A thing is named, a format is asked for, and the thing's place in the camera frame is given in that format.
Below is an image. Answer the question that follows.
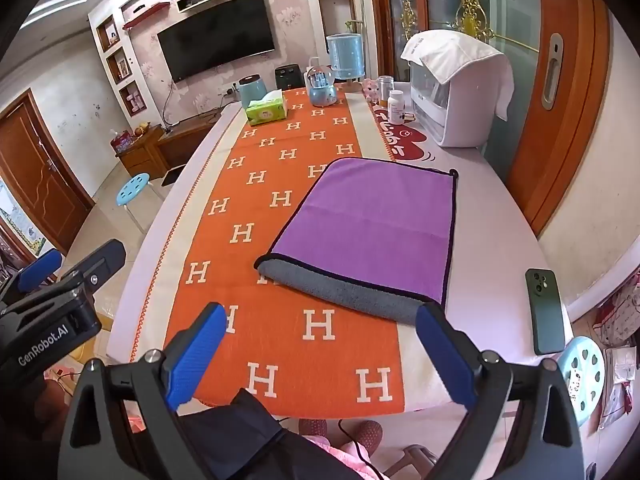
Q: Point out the white countertop appliance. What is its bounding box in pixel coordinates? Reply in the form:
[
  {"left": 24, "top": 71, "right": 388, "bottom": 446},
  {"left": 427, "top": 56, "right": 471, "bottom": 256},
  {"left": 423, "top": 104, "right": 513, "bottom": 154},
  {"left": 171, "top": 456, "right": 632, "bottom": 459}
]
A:
[{"left": 410, "top": 55, "right": 503, "bottom": 147}]

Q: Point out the blue bottle steriliser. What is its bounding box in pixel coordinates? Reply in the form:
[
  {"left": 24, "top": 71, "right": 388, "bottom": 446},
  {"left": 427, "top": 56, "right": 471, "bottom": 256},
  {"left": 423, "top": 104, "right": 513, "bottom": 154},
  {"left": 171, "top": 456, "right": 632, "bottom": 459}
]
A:
[{"left": 306, "top": 57, "right": 338, "bottom": 107}]

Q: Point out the white pill bottle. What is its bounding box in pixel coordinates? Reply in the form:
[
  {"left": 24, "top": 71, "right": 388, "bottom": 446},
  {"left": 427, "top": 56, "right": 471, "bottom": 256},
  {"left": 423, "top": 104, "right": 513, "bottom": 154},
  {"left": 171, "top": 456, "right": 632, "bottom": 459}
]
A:
[{"left": 387, "top": 89, "right": 406, "bottom": 125}]

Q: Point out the teal electric kettle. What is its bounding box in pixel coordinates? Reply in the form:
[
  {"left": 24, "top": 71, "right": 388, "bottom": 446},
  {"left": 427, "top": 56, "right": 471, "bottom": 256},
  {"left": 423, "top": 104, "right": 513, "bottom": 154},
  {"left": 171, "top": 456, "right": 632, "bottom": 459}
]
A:
[{"left": 237, "top": 75, "right": 265, "bottom": 109}]

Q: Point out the wooden tv cabinet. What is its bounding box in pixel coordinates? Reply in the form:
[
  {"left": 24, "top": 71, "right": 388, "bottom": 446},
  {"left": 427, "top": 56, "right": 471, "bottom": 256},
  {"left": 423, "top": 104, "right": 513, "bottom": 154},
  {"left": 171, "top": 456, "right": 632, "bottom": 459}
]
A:
[{"left": 116, "top": 107, "right": 223, "bottom": 181}]

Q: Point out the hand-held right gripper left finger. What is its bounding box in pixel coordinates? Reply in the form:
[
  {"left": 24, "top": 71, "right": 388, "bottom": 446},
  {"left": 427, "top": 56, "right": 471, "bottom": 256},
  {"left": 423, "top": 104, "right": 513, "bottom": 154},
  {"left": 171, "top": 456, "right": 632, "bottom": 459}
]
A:
[{"left": 59, "top": 302, "right": 228, "bottom": 480}]

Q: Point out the green tissue pack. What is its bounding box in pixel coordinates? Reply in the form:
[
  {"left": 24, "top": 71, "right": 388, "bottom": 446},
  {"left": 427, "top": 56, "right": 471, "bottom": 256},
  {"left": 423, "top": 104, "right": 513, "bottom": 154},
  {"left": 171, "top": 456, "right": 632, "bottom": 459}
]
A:
[{"left": 244, "top": 89, "right": 288, "bottom": 127}]

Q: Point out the red wall shelf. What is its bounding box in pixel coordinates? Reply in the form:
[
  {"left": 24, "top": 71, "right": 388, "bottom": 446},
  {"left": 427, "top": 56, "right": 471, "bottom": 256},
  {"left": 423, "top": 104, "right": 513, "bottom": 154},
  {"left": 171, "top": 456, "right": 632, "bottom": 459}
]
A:
[{"left": 122, "top": 2, "right": 171, "bottom": 31}]

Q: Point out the red and white printed mat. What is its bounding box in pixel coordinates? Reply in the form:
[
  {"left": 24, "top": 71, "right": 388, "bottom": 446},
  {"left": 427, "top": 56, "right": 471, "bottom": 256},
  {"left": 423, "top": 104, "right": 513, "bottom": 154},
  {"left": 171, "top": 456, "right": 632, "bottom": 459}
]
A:
[{"left": 372, "top": 104, "right": 453, "bottom": 165}]

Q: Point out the orange patterned table runner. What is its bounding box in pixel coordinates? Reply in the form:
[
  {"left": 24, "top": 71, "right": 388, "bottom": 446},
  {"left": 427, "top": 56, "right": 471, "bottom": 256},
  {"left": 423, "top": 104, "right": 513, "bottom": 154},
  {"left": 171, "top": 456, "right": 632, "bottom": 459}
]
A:
[{"left": 129, "top": 85, "right": 453, "bottom": 408}]

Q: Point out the light blue perforated stool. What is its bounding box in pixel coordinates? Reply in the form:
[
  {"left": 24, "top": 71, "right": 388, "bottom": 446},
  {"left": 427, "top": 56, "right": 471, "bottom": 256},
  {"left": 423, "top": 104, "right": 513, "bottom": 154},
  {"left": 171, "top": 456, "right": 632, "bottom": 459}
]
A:
[{"left": 557, "top": 336, "right": 606, "bottom": 428}]

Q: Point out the dark green smartphone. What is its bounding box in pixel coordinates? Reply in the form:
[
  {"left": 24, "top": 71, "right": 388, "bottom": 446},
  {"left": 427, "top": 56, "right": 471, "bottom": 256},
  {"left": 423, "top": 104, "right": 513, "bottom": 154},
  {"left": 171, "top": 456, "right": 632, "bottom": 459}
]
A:
[{"left": 524, "top": 268, "right": 567, "bottom": 356}]

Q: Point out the red snack package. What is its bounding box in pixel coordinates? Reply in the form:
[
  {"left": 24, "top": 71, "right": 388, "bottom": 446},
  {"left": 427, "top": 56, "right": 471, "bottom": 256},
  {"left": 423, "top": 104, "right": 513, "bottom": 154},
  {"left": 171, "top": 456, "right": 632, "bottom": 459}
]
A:
[{"left": 110, "top": 130, "right": 137, "bottom": 155}]

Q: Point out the wall-mounted television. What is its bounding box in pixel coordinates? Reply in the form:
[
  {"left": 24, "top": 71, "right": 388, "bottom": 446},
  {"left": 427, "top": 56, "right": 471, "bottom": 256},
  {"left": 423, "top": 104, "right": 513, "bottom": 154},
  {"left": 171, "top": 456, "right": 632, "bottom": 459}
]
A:
[{"left": 157, "top": 0, "right": 277, "bottom": 82}]

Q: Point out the light blue round container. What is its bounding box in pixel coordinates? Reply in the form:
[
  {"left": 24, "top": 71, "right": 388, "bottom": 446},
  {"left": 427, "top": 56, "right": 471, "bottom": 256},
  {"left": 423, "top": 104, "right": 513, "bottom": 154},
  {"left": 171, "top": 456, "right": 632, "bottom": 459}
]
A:
[{"left": 326, "top": 33, "right": 364, "bottom": 81}]

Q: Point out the brown wooden door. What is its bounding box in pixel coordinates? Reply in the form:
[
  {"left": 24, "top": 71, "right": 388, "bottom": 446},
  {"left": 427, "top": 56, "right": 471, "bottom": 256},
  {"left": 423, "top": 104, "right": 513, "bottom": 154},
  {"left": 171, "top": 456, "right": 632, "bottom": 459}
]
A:
[{"left": 0, "top": 87, "right": 96, "bottom": 256}]

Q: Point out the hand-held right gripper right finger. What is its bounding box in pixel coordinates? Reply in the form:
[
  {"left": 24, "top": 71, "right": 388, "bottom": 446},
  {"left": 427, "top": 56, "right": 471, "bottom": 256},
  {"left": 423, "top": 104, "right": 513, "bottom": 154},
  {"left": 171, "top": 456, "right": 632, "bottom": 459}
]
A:
[{"left": 416, "top": 303, "right": 586, "bottom": 480}]

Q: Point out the white folded cloth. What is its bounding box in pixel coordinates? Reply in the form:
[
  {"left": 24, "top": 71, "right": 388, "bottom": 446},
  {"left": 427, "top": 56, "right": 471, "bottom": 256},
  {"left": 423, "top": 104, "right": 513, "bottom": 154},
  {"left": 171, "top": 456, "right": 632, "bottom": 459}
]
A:
[{"left": 400, "top": 30, "right": 515, "bottom": 121}]

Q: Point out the dark clothing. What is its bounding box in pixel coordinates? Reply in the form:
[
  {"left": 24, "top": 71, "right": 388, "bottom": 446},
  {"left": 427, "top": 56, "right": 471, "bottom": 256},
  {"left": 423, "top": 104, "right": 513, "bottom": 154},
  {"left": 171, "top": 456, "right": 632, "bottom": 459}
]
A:
[{"left": 177, "top": 387, "right": 366, "bottom": 480}]

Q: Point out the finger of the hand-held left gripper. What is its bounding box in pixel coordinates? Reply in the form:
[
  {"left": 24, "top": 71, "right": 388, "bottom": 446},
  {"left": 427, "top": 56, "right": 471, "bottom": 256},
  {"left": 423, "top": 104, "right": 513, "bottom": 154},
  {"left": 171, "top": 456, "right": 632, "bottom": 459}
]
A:
[
  {"left": 55, "top": 239, "right": 127, "bottom": 293},
  {"left": 0, "top": 248, "right": 64, "bottom": 306}
]

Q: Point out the blue plastic stool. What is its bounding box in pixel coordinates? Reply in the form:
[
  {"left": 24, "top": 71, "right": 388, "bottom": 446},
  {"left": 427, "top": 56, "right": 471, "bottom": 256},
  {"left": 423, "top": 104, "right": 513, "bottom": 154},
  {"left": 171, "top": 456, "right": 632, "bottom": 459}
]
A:
[{"left": 116, "top": 172, "right": 163, "bottom": 233}]

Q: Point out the wooden sliding door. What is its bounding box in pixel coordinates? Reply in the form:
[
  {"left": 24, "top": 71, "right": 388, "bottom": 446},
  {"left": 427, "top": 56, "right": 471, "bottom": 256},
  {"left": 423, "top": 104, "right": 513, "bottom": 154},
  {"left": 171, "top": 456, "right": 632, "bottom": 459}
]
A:
[{"left": 506, "top": 0, "right": 613, "bottom": 236}]

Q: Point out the purple and grey towel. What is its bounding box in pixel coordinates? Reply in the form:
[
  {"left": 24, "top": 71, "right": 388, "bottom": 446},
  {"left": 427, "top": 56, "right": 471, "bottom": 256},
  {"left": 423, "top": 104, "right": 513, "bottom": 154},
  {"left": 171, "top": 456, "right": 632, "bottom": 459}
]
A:
[{"left": 254, "top": 157, "right": 459, "bottom": 326}]

